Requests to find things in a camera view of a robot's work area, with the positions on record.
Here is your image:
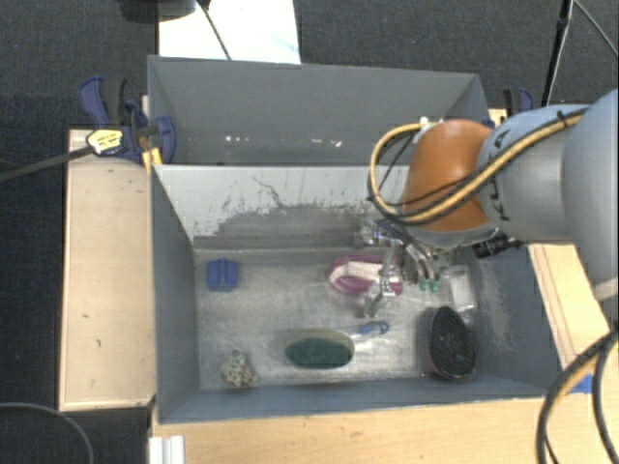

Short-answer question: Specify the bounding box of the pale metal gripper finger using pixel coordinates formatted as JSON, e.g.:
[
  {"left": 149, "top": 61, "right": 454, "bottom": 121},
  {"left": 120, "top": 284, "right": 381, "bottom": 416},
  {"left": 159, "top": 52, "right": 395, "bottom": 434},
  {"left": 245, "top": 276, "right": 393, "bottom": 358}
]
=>
[
  {"left": 363, "top": 285, "right": 387, "bottom": 320},
  {"left": 382, "top": 277, "right": 405, "bottom": 304}
]

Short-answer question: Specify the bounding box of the small blue and clear tool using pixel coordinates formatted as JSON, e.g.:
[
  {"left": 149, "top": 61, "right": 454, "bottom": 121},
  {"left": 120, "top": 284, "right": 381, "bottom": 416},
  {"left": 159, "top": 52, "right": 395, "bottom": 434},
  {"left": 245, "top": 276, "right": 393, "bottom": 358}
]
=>
[{"left": 346, "top": 320, "right": 391, "bottom": 342}]

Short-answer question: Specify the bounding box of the black oval mesh brush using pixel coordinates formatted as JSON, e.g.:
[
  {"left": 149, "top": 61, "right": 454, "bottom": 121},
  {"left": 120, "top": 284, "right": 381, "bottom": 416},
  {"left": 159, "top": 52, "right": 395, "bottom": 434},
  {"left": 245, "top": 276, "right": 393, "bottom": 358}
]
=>
[{"left": 427, "top": 304, "right": 478, "bottom": 383}]

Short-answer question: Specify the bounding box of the blue plastic block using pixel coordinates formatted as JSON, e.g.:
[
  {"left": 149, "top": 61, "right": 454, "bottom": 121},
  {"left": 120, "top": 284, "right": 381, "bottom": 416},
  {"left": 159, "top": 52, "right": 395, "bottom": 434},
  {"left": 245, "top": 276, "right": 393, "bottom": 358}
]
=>
[{"left": 206, "top": 257, "right": 240, "bottom": 293}]

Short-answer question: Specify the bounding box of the grey metal bin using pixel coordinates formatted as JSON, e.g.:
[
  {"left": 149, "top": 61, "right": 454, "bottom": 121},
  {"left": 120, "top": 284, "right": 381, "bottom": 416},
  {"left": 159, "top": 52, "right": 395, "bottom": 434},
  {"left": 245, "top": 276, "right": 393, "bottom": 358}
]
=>
[{"left": 146, "top": 54, "right": 566, "bottom": 425}]

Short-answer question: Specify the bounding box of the pale wood flat board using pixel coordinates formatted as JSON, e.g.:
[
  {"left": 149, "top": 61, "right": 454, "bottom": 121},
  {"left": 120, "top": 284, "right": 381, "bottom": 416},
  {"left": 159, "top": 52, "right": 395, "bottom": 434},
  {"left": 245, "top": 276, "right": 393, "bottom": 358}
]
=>
[{"left": 57, "top": 128, "right": 159, "bottom": 413}]

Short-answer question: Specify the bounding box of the purple and white ring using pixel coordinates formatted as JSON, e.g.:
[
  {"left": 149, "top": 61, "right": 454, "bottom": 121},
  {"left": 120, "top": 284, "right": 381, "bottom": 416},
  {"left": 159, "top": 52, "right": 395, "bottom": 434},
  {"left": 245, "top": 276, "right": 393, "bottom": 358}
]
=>
[{"left": 329, "top": 254, "right": 405, "bottom": 300}]

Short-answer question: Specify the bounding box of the black cylinder on white bracket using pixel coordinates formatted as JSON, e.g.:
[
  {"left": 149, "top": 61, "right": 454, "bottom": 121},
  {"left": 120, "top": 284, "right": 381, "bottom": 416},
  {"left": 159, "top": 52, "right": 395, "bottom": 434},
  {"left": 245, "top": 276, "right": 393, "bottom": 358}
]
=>
[{"left": 472, "top": 235, "right": 526, "bottom": 261}]

